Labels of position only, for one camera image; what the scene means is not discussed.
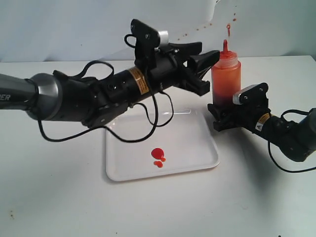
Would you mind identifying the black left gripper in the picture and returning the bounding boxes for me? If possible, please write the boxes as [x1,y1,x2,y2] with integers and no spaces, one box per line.
[142,41,220,96]

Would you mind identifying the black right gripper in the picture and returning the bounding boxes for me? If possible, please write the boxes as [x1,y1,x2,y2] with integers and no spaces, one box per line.
[207,96,272,135]

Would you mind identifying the red sauce squeeze bottle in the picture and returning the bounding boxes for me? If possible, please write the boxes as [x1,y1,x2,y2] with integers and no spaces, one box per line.
[211,23,242,106]

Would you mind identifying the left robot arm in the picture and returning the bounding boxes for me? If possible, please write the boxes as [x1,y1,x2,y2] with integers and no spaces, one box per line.
[0,41,220,128]

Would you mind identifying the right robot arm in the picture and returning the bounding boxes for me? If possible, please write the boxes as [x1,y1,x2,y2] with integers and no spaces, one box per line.
[207,95,316,162]

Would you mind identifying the white rectangular plastic tray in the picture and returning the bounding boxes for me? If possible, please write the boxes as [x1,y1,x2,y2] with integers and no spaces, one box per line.
[105,109,220,181]

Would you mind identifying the red sauce blobs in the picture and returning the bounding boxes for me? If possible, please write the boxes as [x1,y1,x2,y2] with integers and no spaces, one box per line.
[151,148,166,168]

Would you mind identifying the white backdrop sheet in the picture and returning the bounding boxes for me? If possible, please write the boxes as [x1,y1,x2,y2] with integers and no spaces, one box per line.
[0,0,216,62]

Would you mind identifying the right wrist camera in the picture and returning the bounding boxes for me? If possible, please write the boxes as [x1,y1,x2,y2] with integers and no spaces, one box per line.
[232,82,269,105]

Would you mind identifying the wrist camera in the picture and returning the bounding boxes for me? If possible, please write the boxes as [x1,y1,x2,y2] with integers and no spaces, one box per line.
[232,82,269,105]
[130,19,169,69]

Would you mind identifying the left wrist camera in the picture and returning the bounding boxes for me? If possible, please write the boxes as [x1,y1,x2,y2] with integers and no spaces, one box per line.
[130,19,169,69]

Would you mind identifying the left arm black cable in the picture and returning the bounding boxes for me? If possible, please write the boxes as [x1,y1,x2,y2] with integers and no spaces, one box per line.
[38,34,173,143]

